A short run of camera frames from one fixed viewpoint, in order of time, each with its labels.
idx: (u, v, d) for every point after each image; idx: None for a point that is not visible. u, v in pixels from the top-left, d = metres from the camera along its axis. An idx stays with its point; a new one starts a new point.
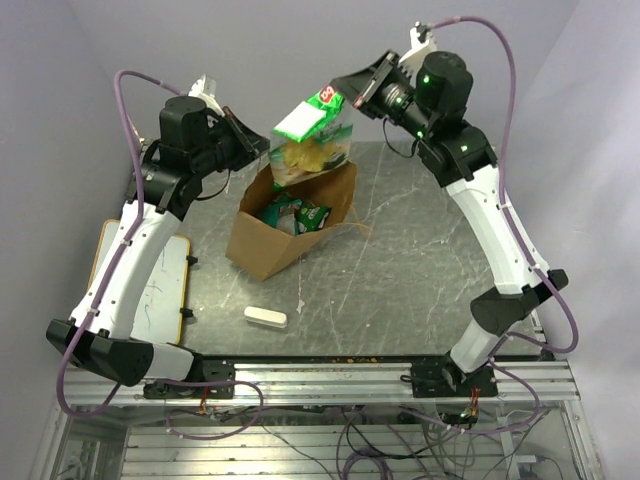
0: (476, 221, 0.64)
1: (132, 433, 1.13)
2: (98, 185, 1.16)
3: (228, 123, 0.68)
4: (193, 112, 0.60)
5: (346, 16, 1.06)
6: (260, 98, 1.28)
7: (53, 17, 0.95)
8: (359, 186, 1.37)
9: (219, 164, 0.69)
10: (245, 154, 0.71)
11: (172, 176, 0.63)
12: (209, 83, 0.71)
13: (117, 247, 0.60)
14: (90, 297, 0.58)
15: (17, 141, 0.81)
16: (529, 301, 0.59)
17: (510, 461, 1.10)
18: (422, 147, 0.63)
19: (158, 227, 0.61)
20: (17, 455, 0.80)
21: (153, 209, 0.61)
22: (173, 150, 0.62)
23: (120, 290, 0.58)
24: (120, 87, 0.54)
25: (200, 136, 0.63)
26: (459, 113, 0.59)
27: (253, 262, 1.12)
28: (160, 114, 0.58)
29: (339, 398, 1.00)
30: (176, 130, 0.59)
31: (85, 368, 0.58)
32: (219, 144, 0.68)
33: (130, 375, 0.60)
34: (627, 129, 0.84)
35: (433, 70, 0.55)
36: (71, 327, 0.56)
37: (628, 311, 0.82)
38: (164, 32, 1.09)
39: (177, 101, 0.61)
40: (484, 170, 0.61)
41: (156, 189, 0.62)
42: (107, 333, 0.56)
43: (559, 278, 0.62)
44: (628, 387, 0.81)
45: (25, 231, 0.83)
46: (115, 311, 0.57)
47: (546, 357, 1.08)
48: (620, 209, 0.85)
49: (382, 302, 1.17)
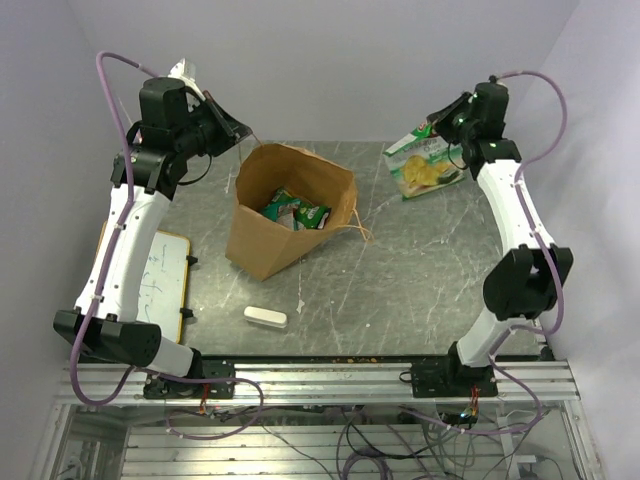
0: (492, 199, 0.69)
1: (132, 433, 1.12)
2: (98, 185, 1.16)
3: (209, 108, 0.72)
4: (172, 90, 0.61)
5: (346, 17, 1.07)
6: (259, 98, 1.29)
7: (53, 18, 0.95)
8: (359, 186, 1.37)
9: (201, 146, 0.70)
10: (226, 139, 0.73)
11: (157, 155, 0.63)
12: (189, 67, 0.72)
13: (110, 232, 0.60)
14: (92, 284, 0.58)
15: (17, 141, 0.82)
16: (522, 267, 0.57)
17: (510, 461, 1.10)
18: (464, 148, 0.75)
19: (150, 208, 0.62)
20: (18, 454, 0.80)
21: (143, 190, 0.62)
22: (156, 129, 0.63)
23: (121, 274, 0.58)
24: (101, 66, 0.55)
25: (180, 116, 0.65)
26: (496, 123, 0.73)
27: (253, 259, 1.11)
28: (141, 92, 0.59)
29: (338, 398, 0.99)
30: (158, 107, 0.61)
31: (96, 354, 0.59)
32: (200, 127, 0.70)
33: (139, 353, 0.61)
34: (625, 128, 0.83)
35: (481, 88, 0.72)
36: (77, 314, 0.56)
37: (627, 311, 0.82)
38: (164, 33, 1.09)
39: (156, 81, 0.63)
40: (507, 162, 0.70)
41: (142, 168, 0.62)
42: (115, 316, 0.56)
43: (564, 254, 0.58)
44: (628, 387, 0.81)
45: (25, 231, 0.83)
46: (120, 296, 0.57)
47: (546, 356, 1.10)
48: (618, 208, 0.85)
49: (382, 302, 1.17)
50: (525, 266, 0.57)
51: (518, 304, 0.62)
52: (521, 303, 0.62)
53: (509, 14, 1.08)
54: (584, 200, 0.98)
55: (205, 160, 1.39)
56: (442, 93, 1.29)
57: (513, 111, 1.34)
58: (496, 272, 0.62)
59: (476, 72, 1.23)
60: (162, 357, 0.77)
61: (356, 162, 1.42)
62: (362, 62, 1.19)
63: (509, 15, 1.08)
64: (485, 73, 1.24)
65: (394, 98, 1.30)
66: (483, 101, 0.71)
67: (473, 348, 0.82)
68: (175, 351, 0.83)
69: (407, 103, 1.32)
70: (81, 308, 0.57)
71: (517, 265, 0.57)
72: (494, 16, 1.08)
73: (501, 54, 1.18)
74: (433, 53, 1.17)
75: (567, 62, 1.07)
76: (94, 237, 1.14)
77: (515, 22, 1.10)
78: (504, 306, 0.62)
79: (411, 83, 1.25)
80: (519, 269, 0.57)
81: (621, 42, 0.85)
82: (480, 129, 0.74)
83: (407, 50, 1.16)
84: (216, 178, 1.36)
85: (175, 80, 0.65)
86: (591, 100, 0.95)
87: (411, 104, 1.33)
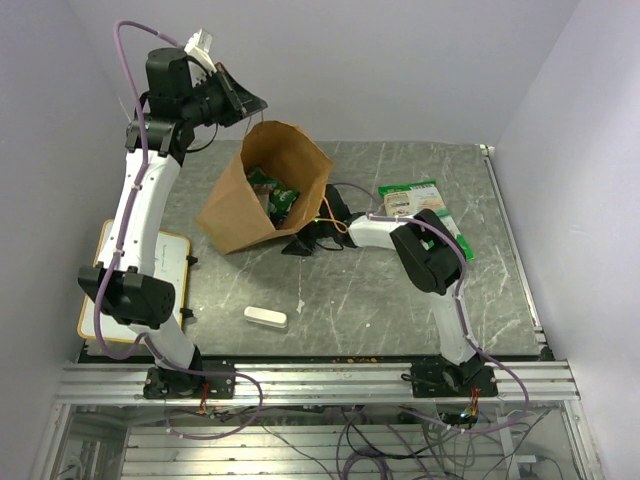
0: (371, 238, 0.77)
1: (132, 433, 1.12)
2: (97, 182, 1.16)
3: (219, 80, 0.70)
4: (177, 60, 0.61)
5: (344, 16, 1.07)
6: (259, 98, 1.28)
7: (52, 18, 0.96)
8: (359, 185, 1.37)
9: (209, 117, 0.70)
10: (234, 113, 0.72)
11: (166, 123, 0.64)
12: (205, 37, 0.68)
13: (128, 192, 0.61)
14: (113, 241, 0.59)
15: (19, 140, 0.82)
16: (405, 233, 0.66)
17: (510, 461, 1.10)
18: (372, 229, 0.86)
19: (164, 170, 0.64)
20: (18, 455, 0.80)
21: (155, 153, 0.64)
22: (163, 99, 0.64)
23: (140, 230, 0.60)
24: (118, 39, 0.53)
25: (186, 84, 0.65)
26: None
27: (231, 236, 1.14)
28: (146, 64, 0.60)
29: (338, 398, 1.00)
30: (165, 78, 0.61)
31: (116, 313, 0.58)
32: (207, 98, 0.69)
33: (159, 311, 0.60)
34: (626, 129, 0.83)
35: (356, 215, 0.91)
36: (100, 268, 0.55)
37: (628, 313, 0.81)
38: (163, 32, 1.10)
39: (159, 50, 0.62)
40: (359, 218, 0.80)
41: (153, 136, 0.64)
42: (136, 268, 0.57)
43: (425, 215, 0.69)
44: (628, 387, 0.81)
45: (26, 230, 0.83)
46: (140, 250, 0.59)
47: (546, 357, 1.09)
48: (620, 209, 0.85)
49: (382, 301, 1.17)
50: (403, 231, 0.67)
51: (440, 270, 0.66)
52: (437, 265, 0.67)
53: (506, 17, 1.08)
54: (583, 201, 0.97)
55: (205, 161, 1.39)
56: (442, 93, 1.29)
57: (514, 112, 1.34)
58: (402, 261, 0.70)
59: (476, 73, 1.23)
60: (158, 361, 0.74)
61: (356, 162, 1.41)
62: (362, 62, 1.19)
63: (506, 18, 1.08)
64: (481, 75, 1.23)
65: (394, 97, 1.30)
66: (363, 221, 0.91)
67: (447, 337, 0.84)
68: (179, 343, 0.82)
69: (407, 102, 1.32)
70: (102, 263, 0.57)
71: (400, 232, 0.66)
72: (492, 18, 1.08)
73: (501, 56, 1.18)
74: (432, 54, 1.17)
75: (567, 64, 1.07)
76: (94, 236, 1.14)
77: (513, 24, 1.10)
78: (434, 280, 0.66)
79: (411, 83, 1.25)
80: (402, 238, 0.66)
81: (619, 43, 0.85)
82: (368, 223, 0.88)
83: (406, 51, 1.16)
84: (217, 178, 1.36)
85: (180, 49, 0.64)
86: (591, 101, 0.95)
87: (412, 105, 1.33)
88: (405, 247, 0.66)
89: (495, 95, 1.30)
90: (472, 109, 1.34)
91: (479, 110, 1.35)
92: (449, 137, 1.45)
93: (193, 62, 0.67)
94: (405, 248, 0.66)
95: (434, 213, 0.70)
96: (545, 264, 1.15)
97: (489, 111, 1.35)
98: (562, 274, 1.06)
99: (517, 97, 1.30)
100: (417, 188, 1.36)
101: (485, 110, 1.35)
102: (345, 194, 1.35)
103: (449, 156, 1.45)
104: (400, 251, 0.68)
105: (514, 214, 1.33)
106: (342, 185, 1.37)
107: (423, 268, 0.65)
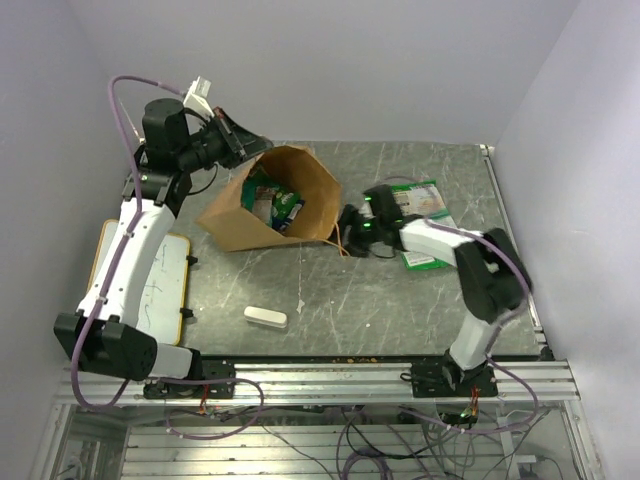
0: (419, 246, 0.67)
1: (132, 433, 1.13)
2: (98, 182, 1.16)
3: (217, 124, 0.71)
4: (173, 114, 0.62)
5: (344, 16, 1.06)
6: (259, 98, 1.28)
7: (52, 18, 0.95)
8: (359, 186, 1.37)
9: (208, 163, 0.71)
10: (233, 156, 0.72)
11: (164, 174, 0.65)
12: (203, 83, 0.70)
13: (119, 239, 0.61)
14: (97, 287, 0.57)
15: (18, 139, 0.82)
16: (467, 251, 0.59)
17: (510, 461, 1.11)
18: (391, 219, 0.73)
19: (158, 219, 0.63)
20: (18, 455, 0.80)
21: (151, 203, 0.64)
22: (160, 152, 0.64)
23: (126, 278, 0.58)
24: (114, 99, 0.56)
25: (184, 135, 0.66)
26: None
27: (235, 243, 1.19)
28: (143, 120, 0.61)
29: (339, 398, 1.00)
30: (161, 132, 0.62)
31: (93, 363, 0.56)
32: (206, 144, 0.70)
33: (137, 364, 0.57)
34: (626, 129, 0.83)
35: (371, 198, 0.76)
36: (79, 317, 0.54)
37: (628, 313, 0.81)
38: (163, 32, 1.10)
39: (155, 105, 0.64)
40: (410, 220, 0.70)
41: (150, 189, 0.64)
42: (118, 318, 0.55)
43: (495, 235, 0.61)
44: (629, 388, 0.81)
45: (27, 229, 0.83)
46: (124, 298, 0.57)
47: (546, 357, 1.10)
48: (620, 209, 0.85)
49: (382, 301, 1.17)
50: (469, 252, 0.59)
51: (502, 299, 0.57)
52: (503, 296, 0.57)
53: (507, 17, 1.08)
54: (583, 201, 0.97)
55: None
56: (442, 93, 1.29)
57: (514, 112, 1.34)
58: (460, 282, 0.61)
59: (476, 73, 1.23)
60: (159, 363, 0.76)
61: (356, 162, 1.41)
62: (362, 62, 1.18)
63: (507, 18, 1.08)
64: (482, 75, 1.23)
65: (394, 97, 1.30)
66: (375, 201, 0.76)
67: (466, 343, 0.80)
68: (173, 354, 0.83)
69: (407, 102, 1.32)
70: (84, 310, 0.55)
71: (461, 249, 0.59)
72: (492, 18, 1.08)
73: (502, 56, 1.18)
74: (432, 54, 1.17)
75: (567, 64, 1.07)
76: (94, 236, 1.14)
77: (513, 24, 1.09)
78: (492, 308, 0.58)
79: (411, 83, 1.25)
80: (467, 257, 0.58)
81: (619, 43, 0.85)
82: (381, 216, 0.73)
83: (406, 51, 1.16)
84: (216, 179, 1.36)
85: (175, 100, 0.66)
86: (592, 101, 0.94)
87: (412, 105, 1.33)
88: (466, 267, 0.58)
89: (496, 96, 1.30)
90: (472, 110, 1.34)
91: (480, 110, 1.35)
92: (449, 137, 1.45)
93: (190, 113, 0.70)
94: (468, 269, 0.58)
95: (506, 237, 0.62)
96: (545, 264, 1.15)
97: (490, 111, 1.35)
98: (562, 273, 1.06)
99: (518, 98, 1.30)
100: (417, 188, 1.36)
101: (486, 109, 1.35)
102: (345, 195, 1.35)
103: (449, 155, 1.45)
104: (461, 272, 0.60)
105: (515, 214, 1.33)
106: (343, 185, 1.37)
107: (483, 294, 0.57)
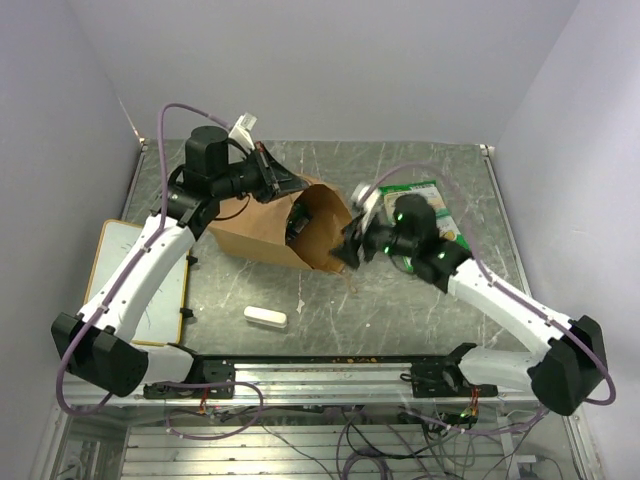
0: (486, 306, 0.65)
1: (132, 433, 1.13)
2: (98, 182, 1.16)
3: (256, 157, 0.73)
4: (216, 142, 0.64)
5: (344, 15, 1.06)
6: (260, 98, 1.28)
7: (52, 18, 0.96)
8: (359, 186, 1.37)
9: (239, 192, 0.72)
10: (266, 190, 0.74)
11: (193, 198, 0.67)
12: (249, 118, 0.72)
13: (135, 252, 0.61)
14: (102, 295, 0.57)
15: (19, 139, 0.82)
16: (570, 362, 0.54)
17: (510, 461, 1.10)
18: (424, 256, 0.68)
19: (178, 239, 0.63)
20: (18, 454, 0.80)
21: (175, 224, 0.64)
22: (195, 176, 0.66)
23: (132, 291, 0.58)
24: (161, 119, 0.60)
25: (221, 164, 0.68)
26: (436, 231, 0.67)
27: (247, 252, 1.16)
28: (186, 142, 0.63)
29: (338, 398, 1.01)
30: (200, 158, 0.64)
31: (81, 371, 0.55)
32: (243, 176, 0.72)
33: (122, 382, 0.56)
34: (627, 128, 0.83)
35: (405, 208, 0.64)
36: (78, 320, 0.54)
37: (626, 312, 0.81)
38: (163, 32, 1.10)
39: (203, 130, 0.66)
40: (467, 264, 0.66)
41: (177, 209, 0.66)
42: (113, 330, 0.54)
43: (588, 327, 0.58)
44: (629, 388, 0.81)
45: (27, 229, 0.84)
46: (124, 311, 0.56)
47: None
48: (621, 208, 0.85)
49: (382, 301, 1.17)
50: (569, 358, 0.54)
51: (579, 394, 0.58)
52: (579, 390, 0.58)
53: (508, 15, 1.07)
54: (584, 200, 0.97)
55: None
56: (443, 92, 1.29)
57: (514, 111, 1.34)
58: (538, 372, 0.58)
59: (476, 72, 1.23)
60: (155, 363, 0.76)
61: (356, 162, 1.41)
62: (362, 61, 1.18)
63: (508, 16, 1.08)
64: (482, 74, 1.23)
65: (394, 97, 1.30)
66: (414, 222, 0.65)
67: (479, 368, 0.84)
68: (171, 357, 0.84)
69: (407, 102, 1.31)
70: (83, 315, 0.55)
71: (560, 358, 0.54)
72: (493, 16, 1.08)
73: (502, 55, 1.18)
74: (433, 53, 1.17)
75: (567, 63, 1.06)
76: (94, 236, 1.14)
77: (514, 22, 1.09)
78: (569, 404, 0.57)
79: (411, 83, 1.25)
80: (568, 364, 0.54)
81: (619, 42, 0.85)
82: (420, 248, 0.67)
83: (407, 50, 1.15)
84: None
85: (219, 128, 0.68)
86: (592, 100, 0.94)
87: (412, 105, 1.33)
88: (563, 376, 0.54)
89: (497, 95, 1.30)
90: (473, 109, 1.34)
91: (480, 109, 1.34)
92: (449, 137, 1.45)
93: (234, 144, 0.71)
94: (561, 375, 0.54)
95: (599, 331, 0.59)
96: (545, 264, 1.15)
97: (491, 110, 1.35)
98: (563, 273, 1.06)
99: (518, 98, 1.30)
100: (417, 188, 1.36)
101: (487, 108, 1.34)
102: (346, 195, 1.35)
103: (449, 155, 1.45)
104: (549, 372, 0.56)
105: (515, 214, 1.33)
106: (343, 185, 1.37)
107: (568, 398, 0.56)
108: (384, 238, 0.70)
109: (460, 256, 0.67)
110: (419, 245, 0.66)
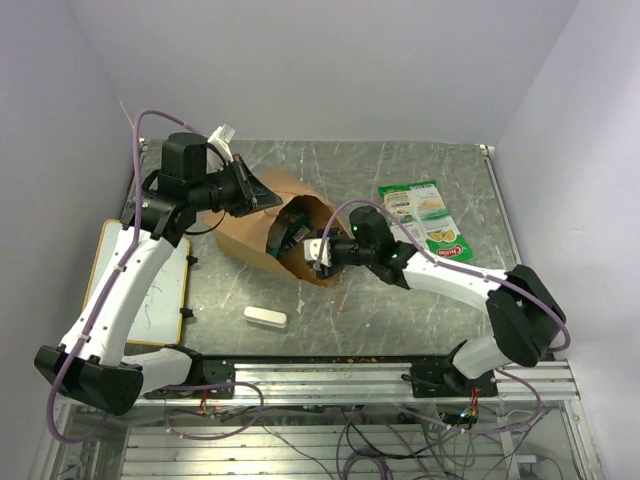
0: (439, 286, 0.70)
1: (132, 433, 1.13)
2: (97, 182, 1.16)
3: (235, 169, 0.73)
4: (195, 144, 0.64)
5: (345, 14, 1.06)
6: (260, 97, 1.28)
7: (52, 17, 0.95)
8: (359, 186, 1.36)
9: (217, 204, 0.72)
10: (244, 203, 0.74)
11: (168, 202, 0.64)
12: (228, 129, 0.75)
13: (110, 272, 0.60)
14: (82, 323, 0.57)
15: (19, 139, 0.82)
16: (510, 306, 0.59)
17: (510, 461, 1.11)
18: (381, 259, 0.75)
19: (154, 253, 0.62)
20: (19, 454, 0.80)
21: (148, 235, 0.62)
22: (172, 179, 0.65)
23: (112, 316, 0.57)
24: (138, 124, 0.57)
25: (199, 170, 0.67)
26: (388, 236, 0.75)
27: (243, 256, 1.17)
28: (164, 144, 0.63)
29: (338, 398, 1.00)
30: (178, 159, 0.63)
31: (74, 397, 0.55)
32: (220, 187, 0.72)
33: (119, 403, 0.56)
34: (627, 128, 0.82)
35: (357, 220, 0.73)
36: (60, 353, 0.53)
37: (626, 313, 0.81)
38: (163, 32, 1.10)
39: (182, 135, 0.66)
40: (415, 257, 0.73)
41: (150, 216, 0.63)
42: (97, 359, 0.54)
43: (523, 273, 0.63)
44: (629, 387, 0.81)
45: (27, 229, 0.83)
46: (106, 338, 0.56)
47: (546, 356, 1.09)
48: (621, 208, 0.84)
49: (382, 301, 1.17)
50: (507, 303, 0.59)
51: (542, 339, 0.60)
52: (542, 335, 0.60)
53: (509, 15, 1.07)
54: (584, 200, 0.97)
55: None
56: (443, 92, 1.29)
57: (514, 111, 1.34)
58: (497, 331, 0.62)
59: (476, 72, 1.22)
60: (153, 370, 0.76)
61: (356, 162, 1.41)
62: (363, 61, 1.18)
63: (509, 16, 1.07)
64: (483, 74, 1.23)
65: (394, 97, 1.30)
66: (366, 230, 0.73)
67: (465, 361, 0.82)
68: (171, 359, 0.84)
69: (407, 102, 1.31)
70: (65, 347, 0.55)
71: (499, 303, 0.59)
72: (494, 16, 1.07)
73: (502, 55, 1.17)
74: (433, 53, 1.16)
75: (567, 63, 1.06)
76: (94, 236, 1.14)
77: (514, 22, 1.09)
78: (535, 350, 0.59)
79: (411, 83, 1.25)
80: (507, 308, 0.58)
81: (620, 42, 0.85)
82: (378, 252, 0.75)
83: (407, 50, 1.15)
84: None
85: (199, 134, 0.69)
86: (593, 100, 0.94)
87: (413, 104, 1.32)
88: (509, 319, 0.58)
89: (497, 95, 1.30)
90: (473, 109, 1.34)
91: (480, 109, 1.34)
92: (449, 137, 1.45)
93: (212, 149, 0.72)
94: (508, 320, 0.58)
95: (533, 273, 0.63)
96: (545, 264, 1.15)
97: (490, 111, 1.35)
98: (563, 273, 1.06)
99: (518, 97, 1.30)
100: (417, 188, 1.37)
101: (486, 109, 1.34)
102: (346, 195, 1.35)
103: (449, 155, 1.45)
104: (500, 324, 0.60)
105: (515, 214, 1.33)
106: (343, 185, 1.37)
107: (527, 343, 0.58)
108: (347, 248, 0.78)
109: (411, 251, 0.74)
110: (376, 251, 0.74)
